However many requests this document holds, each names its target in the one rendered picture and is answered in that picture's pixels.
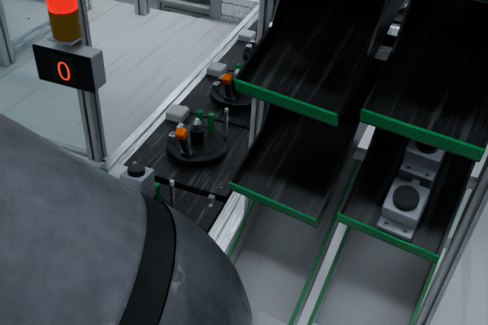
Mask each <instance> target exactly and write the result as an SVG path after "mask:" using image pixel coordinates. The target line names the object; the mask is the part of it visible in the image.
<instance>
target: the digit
mask: <svg viewBox="0 0 488 325"><path fill-rule="evenodd" d="M49 55H50V59H51V63H52V70H53V74H54V81H57V82H60V83H65V84H68V85H71V86H76V87H77V85H76V77H75V73H74V68H73V59H72V57H68V56H65V55H61V54H56V53H53V52H50V53H49Z"/></svg>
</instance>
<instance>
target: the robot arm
mask: <svg viewBox="0 0 488 325"><path fill-rule="evenodd" d="M0 325H253V319H252V312H251V307H250V304H249V302H248V297H247V294H246V292H245V288H244V286H243V283H242V282H241V279H240V277H239V274H238V272H237V270H236V268H235V267H234V266H233V264H232V262H231V261H230V259H229V258H228V257H227V255H226V254H225V253H224V251H223V250H222V249H221V248H220V246H218V244H217V243H216V242H215V241H214V239H213V238H212V237H210V236H209V235H208V234H207V233H206V232H205V231H204V230H202V228H201V227H199V226H198V225H197V224H196V223H194V222H193V221H192V220H191V219H189V218H188V217H187V216H185V215H183V214H182V213H180V212H179V211H177V210H175V209H173V208H172V207H170V206H168V205H166V204H164V203H163V202H159V201H157V200H155V199H153V198H151V197H149V196H147V195H146V194H144V193H142V192H140V191H138V190H137V189H135V188H134V187H132V186H130V185H128V184H127V183H125V182H123V181H121V180H120V179H118V178H116V177H114V176H112V175H110V174H109V173H107V172H105V171H103V170H101V169H100V168H98V167H96V166H95V165H92V164H91V163H89V162H87V161H85V160H83V159H82V158H80V157H78V156H76V155H75V154H73V153H71V152H69V151H67V150H66V149H63V148H62V147H60V146H58V145H57V144H55V143H53V142H51V141H50V140H48V139H45V138H44V137H43V136H40V135H38V134H37V133H35V132H33V131H32V130H30V129H28V128H26V127H25V126H22V125H20V124H19V123H17V122H15V121H13V120H12V119H10V118H8V117H7V116H5V115H2V114H1V113H0Z"/></svg>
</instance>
